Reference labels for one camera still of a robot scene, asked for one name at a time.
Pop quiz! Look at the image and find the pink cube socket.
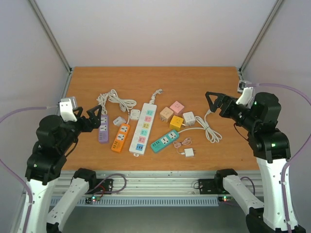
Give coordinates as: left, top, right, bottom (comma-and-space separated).
169, 101, 185, 116

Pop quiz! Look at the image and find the yellow cube socket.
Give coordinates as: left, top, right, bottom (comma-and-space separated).
169, 115, 185, 132

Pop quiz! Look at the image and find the beige cube socket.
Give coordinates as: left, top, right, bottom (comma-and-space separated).
160, 107, 174, 122

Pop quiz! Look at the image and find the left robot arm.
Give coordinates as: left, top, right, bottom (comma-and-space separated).
19, 101, 102, 233

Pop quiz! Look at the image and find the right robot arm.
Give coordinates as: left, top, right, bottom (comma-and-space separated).
206, 92, 306, 233

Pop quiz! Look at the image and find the white plug of long strip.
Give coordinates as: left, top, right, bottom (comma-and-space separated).
149, 89, 163, 104

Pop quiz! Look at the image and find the purple power strip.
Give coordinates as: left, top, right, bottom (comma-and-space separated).
98, 115, 109, 144

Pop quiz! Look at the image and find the small white USB charger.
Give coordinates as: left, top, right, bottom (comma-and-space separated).
113, 116, 126, 127

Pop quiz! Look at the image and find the white cube socket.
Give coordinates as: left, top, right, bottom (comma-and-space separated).
183, 111, 196, 126

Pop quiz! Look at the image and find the orange power strip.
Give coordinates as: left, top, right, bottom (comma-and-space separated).
111, 123, 130, 153

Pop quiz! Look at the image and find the white flat adapter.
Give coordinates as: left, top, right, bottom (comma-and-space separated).
130, 109, 141, 121

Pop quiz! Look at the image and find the teal power strip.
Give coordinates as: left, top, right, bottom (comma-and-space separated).
151, 130, 179, 153

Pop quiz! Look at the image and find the long white power strip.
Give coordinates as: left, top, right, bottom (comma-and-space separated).
129, 103, 157, 157

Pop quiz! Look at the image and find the white cable of purple strip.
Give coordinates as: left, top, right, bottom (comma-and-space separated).
97, 92, 110, 116

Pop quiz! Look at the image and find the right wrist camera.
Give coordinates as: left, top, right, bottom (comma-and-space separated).
236, 80, 254, 107

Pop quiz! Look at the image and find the white cable of teal strip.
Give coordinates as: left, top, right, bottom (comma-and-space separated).
178, 109, 223, 144

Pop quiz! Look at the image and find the white cable of orange strip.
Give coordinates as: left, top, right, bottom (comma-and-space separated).
106, 88, 138, 124

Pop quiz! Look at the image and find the white charger with pink cable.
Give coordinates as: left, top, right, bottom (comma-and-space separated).
173, 137, 194, 158

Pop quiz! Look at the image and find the aluminium rail frame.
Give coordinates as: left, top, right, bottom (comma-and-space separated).
53, 170, 263, 197

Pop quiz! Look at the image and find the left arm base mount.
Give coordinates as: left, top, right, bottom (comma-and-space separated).
91, 179, 114, 195

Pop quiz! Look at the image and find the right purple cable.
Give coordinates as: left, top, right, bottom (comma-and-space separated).
250, 83, 311, 233

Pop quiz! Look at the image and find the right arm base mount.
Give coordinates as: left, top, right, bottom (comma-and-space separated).
198, 179, 219, 195

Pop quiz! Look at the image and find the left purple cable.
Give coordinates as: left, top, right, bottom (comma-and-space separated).
0, 106, 61, 233

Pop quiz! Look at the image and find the grey slotted cable duct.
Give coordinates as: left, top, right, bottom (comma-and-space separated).
50, 196, 219, 207

